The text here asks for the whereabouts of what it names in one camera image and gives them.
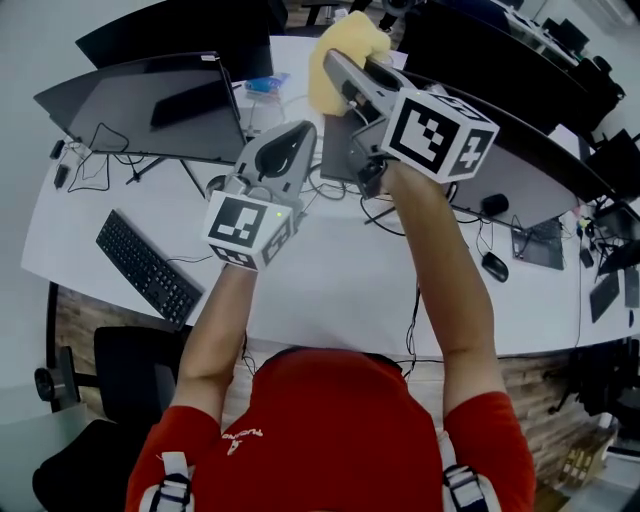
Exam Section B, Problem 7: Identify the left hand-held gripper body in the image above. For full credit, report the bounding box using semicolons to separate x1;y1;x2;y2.
201;171;308;273

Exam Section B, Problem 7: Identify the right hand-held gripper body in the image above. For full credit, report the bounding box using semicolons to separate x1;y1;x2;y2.
351;87;502;201

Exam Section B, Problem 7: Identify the yellow cloth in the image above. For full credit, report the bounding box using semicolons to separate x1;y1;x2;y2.
308;10;393;117

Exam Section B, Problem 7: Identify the wide curved black monitor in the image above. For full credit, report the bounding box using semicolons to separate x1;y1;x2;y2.
319;69;617;231

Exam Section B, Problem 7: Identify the person's left forearm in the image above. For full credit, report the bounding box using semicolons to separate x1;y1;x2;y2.
169;262;259;436

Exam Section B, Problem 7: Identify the person's right forearm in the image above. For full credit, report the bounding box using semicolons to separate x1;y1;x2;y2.
382;160;509;416

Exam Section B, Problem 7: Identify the black monitor back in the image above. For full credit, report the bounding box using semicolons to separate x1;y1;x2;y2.
74;0;275;84
399;0;626;136

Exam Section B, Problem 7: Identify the flat black monitor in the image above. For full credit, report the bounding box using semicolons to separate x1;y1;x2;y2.
33;51;249;199

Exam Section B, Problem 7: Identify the blue packet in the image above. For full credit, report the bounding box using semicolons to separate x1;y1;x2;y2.
243;72;292;96

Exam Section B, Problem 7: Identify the long black keyboard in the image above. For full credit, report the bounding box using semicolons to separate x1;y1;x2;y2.
94;208;205;331

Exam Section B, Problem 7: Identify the black computer mouse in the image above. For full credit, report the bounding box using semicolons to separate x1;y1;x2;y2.
481;251;510;284

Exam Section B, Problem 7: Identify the grey laptop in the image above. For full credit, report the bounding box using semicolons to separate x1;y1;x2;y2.
510;217;566;271

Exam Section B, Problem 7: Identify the black power adapter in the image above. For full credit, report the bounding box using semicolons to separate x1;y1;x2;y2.
49;138;71;190

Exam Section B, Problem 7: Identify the black office chair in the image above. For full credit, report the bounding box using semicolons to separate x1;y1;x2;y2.
549;339;640;431
32;325;194;512

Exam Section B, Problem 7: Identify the person's red shirt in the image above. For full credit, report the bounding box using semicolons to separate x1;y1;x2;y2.
124;347;537;512

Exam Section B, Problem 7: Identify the short black keyboard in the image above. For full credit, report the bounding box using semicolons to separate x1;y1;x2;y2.
589;272;621;324

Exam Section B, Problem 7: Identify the yellow printed carton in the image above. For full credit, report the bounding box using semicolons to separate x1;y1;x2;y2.
559;429;617;490

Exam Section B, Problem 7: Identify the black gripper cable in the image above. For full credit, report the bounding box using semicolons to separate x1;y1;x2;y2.
404;282;446;382

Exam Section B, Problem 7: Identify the thin black desk cable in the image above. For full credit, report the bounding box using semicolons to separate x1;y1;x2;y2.
574;234;586;349

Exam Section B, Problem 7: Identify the white harness strap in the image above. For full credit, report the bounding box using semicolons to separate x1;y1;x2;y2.
139;452;196;512
437;432;501;512

